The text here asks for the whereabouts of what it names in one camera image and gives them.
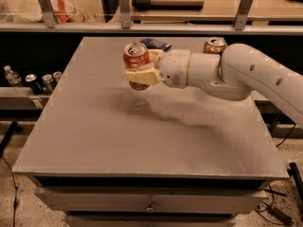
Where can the clear plastic water bottle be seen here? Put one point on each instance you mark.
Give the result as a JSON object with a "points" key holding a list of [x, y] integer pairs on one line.
{"points": [[12, 77]]}

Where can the grey cabinet drawer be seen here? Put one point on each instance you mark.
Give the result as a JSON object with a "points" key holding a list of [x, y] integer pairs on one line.
{"points": [[193, 201]]}

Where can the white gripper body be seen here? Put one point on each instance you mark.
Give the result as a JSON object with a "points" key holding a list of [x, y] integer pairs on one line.
{"points": [[174, 67]]}

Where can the middle metal rail bracket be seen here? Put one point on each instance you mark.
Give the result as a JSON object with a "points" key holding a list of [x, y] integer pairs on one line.
{"points": [[125, 14]]}

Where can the metal rail bracket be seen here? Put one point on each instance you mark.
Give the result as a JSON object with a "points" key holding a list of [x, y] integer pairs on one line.
{"points": [[125, 14], [50, 19], [242, 14]]}

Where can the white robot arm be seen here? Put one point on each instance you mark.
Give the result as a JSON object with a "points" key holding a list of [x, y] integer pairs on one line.
{"points": [[233, 75]]}

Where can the dark blue soda can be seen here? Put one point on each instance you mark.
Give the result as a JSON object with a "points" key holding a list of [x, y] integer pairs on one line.
{"points": [[34, 84]]}

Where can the black power adapter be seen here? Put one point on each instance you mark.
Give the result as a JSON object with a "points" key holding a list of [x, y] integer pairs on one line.
{"points": [[280, 215]]}

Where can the black bar floor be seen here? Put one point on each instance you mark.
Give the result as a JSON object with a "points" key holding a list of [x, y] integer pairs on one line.
{"points": [[294, 172], [7, 136]]}

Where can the silver green soda can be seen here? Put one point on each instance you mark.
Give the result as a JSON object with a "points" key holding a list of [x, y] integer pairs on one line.
{"points": [[57, 75]]}

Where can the left metal rail bracket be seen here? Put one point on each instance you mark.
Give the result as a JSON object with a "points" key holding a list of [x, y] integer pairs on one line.
{"points": [[50, 19]]}

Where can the metal drawer knob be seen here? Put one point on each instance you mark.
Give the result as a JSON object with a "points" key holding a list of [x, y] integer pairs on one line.
{"points": [[149, 208]]}

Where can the gold brown soda can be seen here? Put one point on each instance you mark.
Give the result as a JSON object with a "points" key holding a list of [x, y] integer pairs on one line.
{"points": [[215, 45]]}

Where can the white orange plastic bag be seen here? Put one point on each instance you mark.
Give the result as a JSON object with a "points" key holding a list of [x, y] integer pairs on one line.
{"points": [[29, 11]]}

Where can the black bar right floor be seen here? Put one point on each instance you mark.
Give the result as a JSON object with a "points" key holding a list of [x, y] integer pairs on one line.
{"points": [[294, 172]]}

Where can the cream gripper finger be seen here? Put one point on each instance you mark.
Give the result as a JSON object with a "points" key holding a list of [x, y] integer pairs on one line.
{"points": [[147, 74], [156, 55]]}

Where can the blue rxbar blueberry bar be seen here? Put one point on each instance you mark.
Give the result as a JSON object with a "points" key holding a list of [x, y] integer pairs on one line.
{"points": [[155, 44]]}

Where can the right metal rail bracket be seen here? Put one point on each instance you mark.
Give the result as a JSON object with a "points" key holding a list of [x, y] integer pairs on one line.
{"points": [[242, 14]]}

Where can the red coke can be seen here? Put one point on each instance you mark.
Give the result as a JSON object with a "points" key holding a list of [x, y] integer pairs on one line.
{"points": [[135, 55]]}

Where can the black bar left floor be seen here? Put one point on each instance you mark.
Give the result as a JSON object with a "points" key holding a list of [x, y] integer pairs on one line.
{"points": [[7, 136]]}

